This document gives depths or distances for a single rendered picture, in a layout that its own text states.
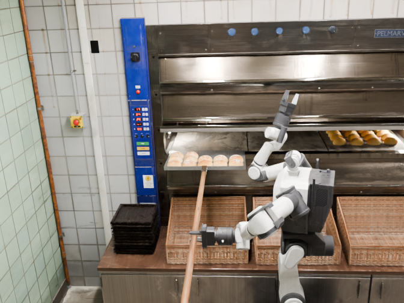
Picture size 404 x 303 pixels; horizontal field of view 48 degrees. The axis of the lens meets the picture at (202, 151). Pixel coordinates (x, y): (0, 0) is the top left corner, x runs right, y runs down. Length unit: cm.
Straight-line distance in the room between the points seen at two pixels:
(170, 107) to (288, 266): 138
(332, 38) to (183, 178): 143
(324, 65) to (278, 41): 35
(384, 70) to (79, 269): 278
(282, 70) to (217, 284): 150
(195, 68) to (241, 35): 38
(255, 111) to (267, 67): 32
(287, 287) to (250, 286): 52
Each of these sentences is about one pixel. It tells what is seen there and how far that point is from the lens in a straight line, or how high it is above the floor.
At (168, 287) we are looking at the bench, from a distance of 324.
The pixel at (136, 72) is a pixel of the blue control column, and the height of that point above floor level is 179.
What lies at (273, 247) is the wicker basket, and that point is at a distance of 308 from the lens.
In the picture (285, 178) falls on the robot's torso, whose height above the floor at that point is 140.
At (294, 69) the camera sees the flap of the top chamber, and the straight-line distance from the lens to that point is 316.
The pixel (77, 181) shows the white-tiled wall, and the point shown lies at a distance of 360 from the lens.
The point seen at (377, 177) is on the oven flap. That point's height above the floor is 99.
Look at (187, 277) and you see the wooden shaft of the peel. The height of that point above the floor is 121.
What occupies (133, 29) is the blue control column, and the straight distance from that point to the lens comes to 314.
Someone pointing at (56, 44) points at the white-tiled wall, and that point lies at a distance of 334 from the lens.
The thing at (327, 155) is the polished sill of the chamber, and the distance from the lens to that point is 337.
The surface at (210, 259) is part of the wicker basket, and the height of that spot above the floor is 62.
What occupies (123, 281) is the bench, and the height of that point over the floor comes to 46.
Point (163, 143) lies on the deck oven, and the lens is 332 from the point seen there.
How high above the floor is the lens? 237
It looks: 21 degrees down
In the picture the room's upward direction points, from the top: 2 degrees counter-clockwise
